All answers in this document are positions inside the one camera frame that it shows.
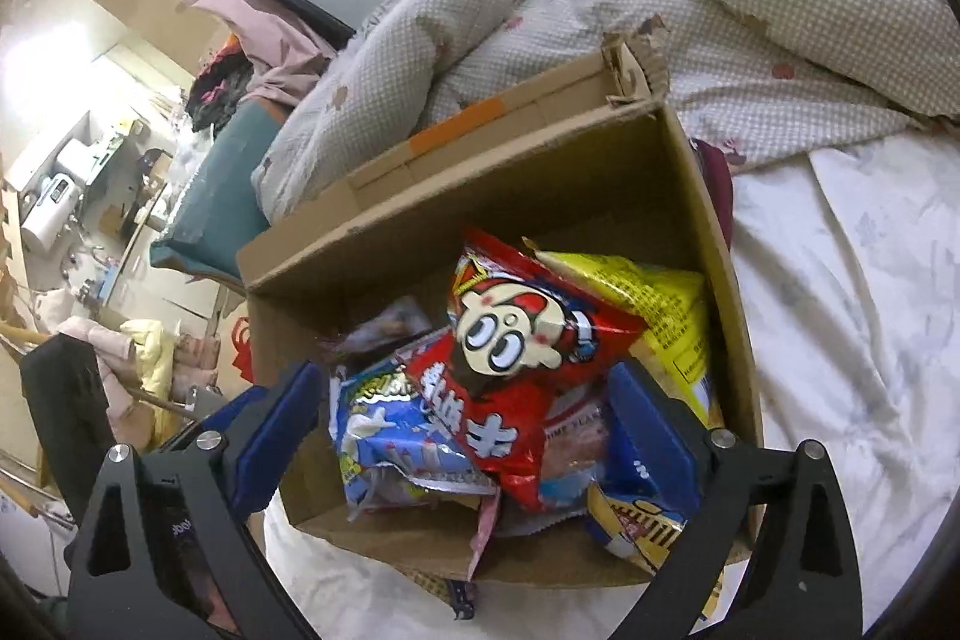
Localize red tote bag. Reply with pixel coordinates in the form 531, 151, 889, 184
229, 310, 258, 387

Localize grey purple snack packet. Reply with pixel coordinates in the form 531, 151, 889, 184
330, 295, 437, 357

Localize yellow blue striped snack packet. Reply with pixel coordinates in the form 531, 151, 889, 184
585, 482, 728, 611

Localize black chair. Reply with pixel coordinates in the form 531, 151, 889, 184
19, 332, 115, 528

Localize dark red cloth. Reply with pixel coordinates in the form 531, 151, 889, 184
688, 136, 736, 240

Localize white kitchen appliance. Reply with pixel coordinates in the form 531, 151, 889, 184
19, 173, 85, 253

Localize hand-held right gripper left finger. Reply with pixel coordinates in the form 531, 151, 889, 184
66, 361, 327, 640

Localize pink cloth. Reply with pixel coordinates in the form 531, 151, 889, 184
67, 0, 340, 109

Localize brown cardboard box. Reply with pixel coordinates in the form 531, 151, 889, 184
236, 29, 766, 592

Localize pink snack packet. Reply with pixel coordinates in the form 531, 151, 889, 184
540, 411, 612, 513

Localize red cartoon snack packet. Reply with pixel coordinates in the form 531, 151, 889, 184
420, 227, 650, 513

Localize blue flag print snack packet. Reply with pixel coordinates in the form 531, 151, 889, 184
330, 347, 500, 521

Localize dark clothing pile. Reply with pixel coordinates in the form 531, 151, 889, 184
186, 35, 250, 133

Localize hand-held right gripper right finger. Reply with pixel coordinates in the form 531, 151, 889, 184
607, 361, 863, 640

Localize pile of folded towels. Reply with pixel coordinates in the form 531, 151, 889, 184
58, 316, 220, 390

